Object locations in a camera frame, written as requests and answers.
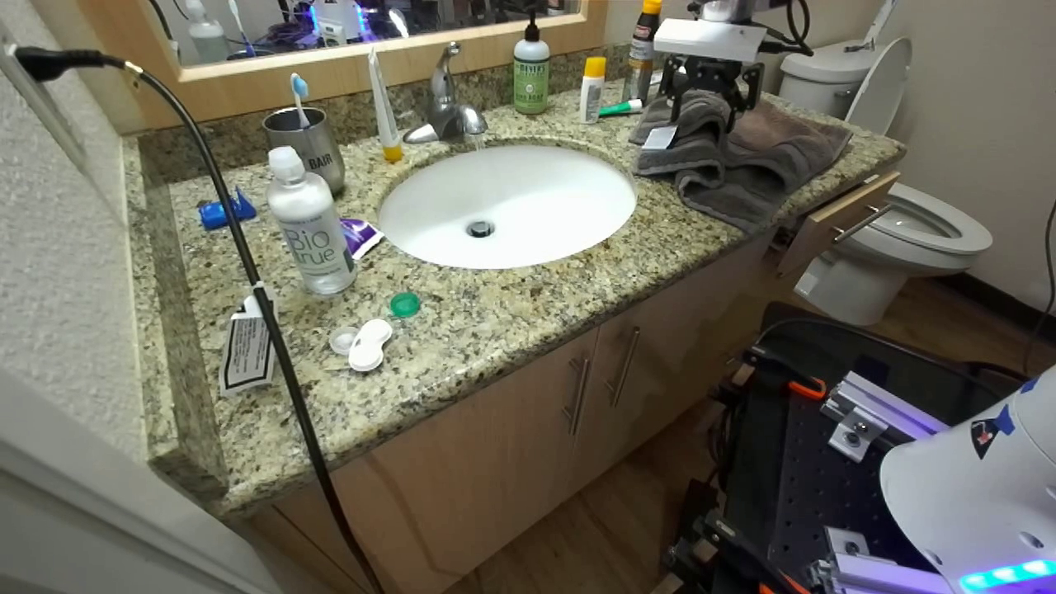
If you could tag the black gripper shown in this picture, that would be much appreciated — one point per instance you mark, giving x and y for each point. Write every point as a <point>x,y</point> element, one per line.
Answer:
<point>713,73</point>

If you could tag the grey towel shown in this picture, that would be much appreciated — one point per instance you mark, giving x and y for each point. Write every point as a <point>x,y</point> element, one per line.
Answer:
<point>760,166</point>

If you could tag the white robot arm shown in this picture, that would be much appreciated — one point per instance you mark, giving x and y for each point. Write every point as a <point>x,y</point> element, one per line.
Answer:
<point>978,496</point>

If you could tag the small green tube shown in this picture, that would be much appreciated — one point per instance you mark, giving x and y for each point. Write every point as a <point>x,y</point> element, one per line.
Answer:
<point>618,111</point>

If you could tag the small white bottle yellow cap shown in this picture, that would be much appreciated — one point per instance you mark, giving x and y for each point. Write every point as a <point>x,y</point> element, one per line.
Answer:
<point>593,92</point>

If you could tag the open wooden drawer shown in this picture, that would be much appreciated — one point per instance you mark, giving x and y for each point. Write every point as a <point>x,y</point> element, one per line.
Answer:
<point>817,230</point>

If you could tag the white toilet lid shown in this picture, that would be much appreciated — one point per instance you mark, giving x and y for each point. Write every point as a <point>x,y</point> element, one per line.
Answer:
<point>881,92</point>

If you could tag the green soap pump bottle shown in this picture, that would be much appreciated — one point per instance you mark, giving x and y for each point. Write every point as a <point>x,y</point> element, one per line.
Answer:
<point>533,78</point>

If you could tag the white oval sink basin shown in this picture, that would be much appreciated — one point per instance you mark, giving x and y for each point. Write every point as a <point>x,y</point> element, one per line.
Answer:
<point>531,200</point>

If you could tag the white toilet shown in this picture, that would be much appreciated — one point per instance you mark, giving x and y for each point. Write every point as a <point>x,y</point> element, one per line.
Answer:
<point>848,290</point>

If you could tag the chrome faucet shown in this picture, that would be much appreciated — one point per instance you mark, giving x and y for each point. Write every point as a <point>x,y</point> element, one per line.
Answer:
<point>452,118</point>

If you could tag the white tube with yellow base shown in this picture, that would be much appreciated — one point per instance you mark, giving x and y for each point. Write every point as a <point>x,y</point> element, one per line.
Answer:
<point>386,111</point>

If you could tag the aluminium base mounting plate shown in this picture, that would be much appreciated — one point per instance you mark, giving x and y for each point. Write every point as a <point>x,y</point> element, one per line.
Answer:
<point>875,414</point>

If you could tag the green lens case cap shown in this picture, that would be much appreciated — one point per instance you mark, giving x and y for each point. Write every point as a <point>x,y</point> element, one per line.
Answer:
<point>408,304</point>

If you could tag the purple toothpaste tube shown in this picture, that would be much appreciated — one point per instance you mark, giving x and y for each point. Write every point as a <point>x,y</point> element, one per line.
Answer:
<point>361,237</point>

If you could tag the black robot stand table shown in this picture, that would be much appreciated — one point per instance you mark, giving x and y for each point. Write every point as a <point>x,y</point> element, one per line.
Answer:
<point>795,472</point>

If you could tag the wood framed mirror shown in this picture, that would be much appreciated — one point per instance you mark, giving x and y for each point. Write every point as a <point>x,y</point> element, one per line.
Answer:
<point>332,68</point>

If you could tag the metal toothbrush cup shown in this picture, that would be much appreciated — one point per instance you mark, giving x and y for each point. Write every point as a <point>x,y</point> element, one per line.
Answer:
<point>315,146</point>

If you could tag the blue and white toothbrush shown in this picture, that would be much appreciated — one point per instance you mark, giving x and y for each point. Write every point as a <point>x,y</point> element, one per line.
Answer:
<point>298,92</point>

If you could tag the white contact lens case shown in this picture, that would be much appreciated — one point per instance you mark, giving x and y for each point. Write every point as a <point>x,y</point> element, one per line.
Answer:
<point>371,343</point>

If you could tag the clear contact solution bottle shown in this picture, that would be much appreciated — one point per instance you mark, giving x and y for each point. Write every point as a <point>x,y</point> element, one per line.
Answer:
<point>312,233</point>

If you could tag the wooden vanity cabinet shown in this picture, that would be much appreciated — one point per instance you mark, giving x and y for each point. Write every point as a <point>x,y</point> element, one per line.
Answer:
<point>483,464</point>

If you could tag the clear lens case cap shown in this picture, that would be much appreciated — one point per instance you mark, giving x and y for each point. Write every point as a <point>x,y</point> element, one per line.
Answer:
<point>342,338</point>

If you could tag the white door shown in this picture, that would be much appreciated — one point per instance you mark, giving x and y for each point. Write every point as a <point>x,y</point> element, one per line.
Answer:
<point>89,517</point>

